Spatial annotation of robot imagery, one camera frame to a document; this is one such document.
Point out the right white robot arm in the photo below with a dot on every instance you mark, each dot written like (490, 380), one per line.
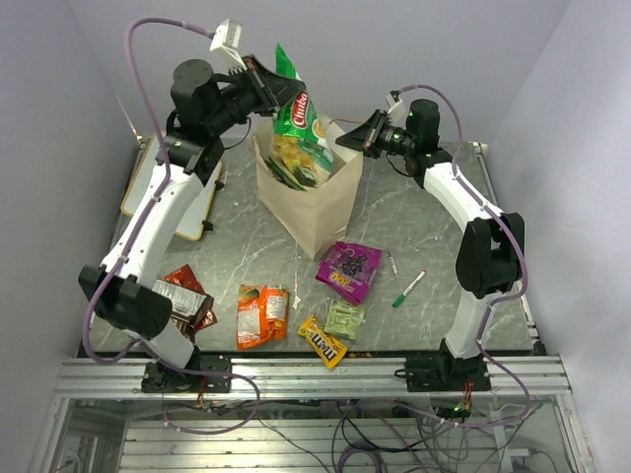
(489, 260)

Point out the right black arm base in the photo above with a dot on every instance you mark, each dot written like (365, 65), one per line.
(440, 371)

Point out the grey ballpoint pen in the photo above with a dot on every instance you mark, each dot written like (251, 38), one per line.
(394, 268)

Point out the yellow M&M's bag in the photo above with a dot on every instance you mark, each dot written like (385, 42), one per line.
(327, 347)

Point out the green Chuba cassava chips bag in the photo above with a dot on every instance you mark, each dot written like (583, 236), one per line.
(299, 155)

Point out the orange snack bag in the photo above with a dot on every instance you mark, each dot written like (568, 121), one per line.
(262, 315)

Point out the purple snack bag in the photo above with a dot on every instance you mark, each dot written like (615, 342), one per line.
(349, 269)

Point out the white marker pen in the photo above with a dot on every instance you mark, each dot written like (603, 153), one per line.
(401, 298)

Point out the aluminium rail frame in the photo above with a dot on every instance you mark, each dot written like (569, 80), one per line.
(286, 411)

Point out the beige paper bag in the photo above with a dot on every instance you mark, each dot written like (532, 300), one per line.
(316, 219)

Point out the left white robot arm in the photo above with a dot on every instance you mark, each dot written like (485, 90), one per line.
(207, 104)

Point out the brown snack bag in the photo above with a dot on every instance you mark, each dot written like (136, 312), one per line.
(191, 311)

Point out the red snack packet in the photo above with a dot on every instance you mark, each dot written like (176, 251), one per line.
(184, 277)

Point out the light green snack packet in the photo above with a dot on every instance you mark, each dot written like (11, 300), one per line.
(344, 320)

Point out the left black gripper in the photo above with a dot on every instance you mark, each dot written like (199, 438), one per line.
(282, 89)

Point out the yellow framed whiteboard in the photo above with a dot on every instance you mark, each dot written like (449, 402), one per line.
(187, 203)

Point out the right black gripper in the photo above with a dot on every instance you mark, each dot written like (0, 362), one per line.
(366, 138)

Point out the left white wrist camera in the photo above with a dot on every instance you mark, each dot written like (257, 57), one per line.
(225, 44)

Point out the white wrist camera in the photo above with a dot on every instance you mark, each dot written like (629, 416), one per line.
(225, 44)
(396, 107)

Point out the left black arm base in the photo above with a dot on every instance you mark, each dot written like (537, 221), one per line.
(158, 379)

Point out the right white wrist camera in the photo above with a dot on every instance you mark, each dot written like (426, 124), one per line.
(396, 107)

